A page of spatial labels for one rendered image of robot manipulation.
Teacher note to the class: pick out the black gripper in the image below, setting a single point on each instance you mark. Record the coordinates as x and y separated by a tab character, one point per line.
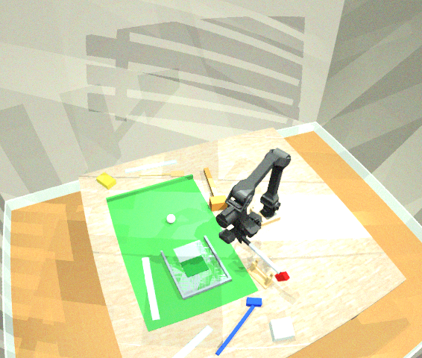
229	235

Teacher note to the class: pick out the white golf ball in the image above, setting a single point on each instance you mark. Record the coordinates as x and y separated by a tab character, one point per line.
170	218

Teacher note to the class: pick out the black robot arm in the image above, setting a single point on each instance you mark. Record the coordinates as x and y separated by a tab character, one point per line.
243	192

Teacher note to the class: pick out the blue golf putter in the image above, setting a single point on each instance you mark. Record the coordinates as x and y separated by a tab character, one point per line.
253	302

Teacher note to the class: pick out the green flat mat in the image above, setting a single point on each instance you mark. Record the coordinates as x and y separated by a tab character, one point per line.
143	231

